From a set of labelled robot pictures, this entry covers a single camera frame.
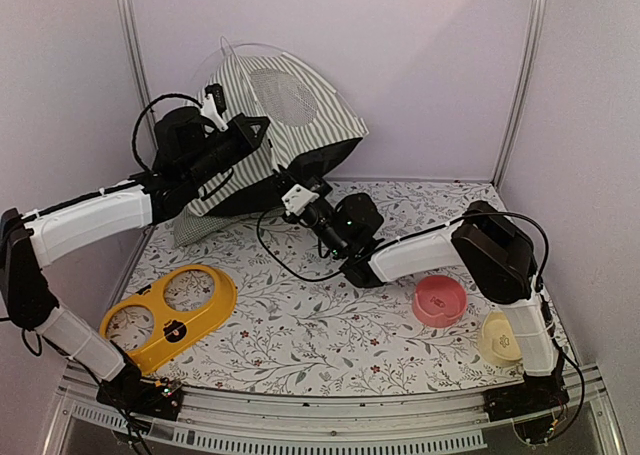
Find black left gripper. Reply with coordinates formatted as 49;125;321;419
182;109;266;188

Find green striped pet tent fabric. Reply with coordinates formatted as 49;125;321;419
188;38;369;217

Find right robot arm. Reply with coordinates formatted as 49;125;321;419
285;189;563;411

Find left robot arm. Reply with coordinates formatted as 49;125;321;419
1;106;270;409

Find pink pet bowl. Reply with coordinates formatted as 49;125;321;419
412;275;467;329

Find cream pet bowl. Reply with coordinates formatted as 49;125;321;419
477;311;522;367

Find green checkered cushion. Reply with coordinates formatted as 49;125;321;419
173;209;261;248

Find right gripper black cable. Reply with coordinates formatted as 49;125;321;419
255;209;461;284

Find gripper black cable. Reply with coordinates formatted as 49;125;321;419
130;92;204;174
255;209;461;284

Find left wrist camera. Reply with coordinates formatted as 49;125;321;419
200;83;228;132

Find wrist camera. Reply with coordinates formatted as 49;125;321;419
200;83;228;132
276;176;332;219

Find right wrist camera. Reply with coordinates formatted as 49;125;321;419
276;176;332;219

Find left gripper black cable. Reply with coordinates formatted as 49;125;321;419
130;92;204;174

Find left aluminium corner post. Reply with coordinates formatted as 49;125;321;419
112;0;156;126

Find aluminium corner post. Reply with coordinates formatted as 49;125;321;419
112;0;156;126
491;0;547;191

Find front aluminium rail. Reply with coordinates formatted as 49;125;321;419
42;364;626;455

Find right aluminium corner post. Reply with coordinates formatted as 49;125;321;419
491;0;547;191

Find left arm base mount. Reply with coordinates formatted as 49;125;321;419
96;366;184;421

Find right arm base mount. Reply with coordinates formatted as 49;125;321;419
483;370;569;421

